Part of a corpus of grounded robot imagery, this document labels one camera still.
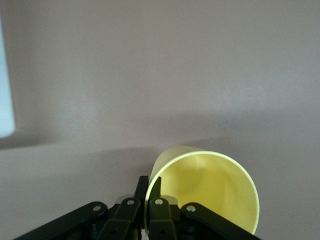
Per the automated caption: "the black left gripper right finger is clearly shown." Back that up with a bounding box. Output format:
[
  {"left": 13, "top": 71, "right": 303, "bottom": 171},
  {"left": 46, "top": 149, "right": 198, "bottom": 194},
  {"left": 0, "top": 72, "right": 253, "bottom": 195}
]
[{"left": 147, "top": 175, "right": 263, "bottom": 240}]

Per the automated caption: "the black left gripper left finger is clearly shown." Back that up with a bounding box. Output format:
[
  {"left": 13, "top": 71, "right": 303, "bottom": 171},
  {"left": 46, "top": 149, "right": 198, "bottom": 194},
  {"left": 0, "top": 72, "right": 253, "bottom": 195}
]
[{"left": 11, "top": 175, "right": 150, "bottom": 240}]

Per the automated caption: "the yellow plastic cup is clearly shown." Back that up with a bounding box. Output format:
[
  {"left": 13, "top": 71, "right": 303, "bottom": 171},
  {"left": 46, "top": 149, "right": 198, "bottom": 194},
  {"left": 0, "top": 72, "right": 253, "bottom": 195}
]
[{"left": 144, "top": 145, "right": 261, "bottom": 236}]

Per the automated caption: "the brown table cover sheet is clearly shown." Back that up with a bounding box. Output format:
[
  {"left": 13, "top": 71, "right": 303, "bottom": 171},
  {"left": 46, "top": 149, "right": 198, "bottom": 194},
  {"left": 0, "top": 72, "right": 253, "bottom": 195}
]
[{"left": 0, "top": 0, "right": 320, "bottom": 240}]

